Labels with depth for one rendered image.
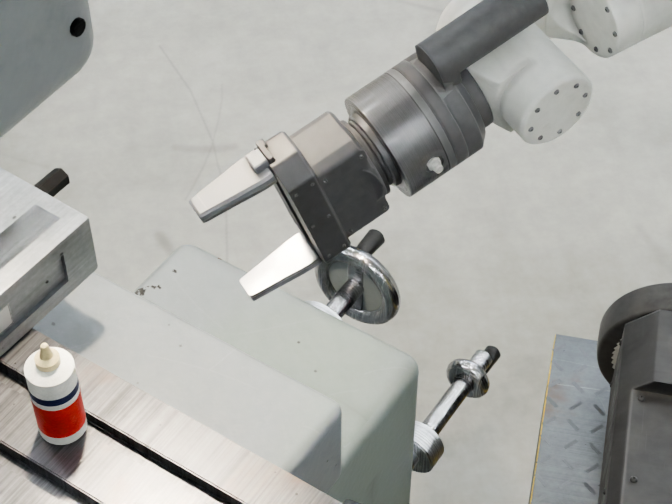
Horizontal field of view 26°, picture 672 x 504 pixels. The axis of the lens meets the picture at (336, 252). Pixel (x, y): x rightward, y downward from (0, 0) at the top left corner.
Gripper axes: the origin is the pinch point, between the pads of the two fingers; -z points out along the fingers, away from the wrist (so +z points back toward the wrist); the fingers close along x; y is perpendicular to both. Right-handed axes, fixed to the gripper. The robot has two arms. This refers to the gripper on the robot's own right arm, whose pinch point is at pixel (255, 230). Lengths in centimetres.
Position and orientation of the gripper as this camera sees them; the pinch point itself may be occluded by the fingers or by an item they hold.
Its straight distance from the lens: 108.0
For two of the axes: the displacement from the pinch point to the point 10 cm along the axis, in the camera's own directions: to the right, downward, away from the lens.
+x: -2.9, -5.5, -7.8
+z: 8.2, -5.6, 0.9
